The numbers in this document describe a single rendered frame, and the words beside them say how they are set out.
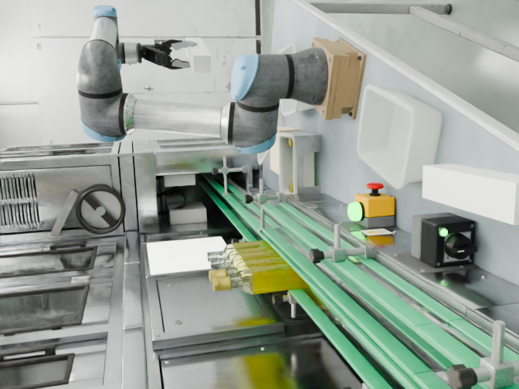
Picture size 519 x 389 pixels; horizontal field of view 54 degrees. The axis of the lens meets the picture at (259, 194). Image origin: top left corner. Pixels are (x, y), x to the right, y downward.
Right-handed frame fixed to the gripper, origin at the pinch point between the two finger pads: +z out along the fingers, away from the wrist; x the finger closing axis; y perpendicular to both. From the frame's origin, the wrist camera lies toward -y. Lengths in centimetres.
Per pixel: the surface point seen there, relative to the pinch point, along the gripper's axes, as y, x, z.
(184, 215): 26, 87, -1
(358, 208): -95, 9, 25
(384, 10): 11, -14, 78
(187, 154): 26, 53, 0
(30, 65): 348, 109, -116
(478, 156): -117, -15, 34
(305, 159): -48, 20, 29
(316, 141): -46, 15, 33
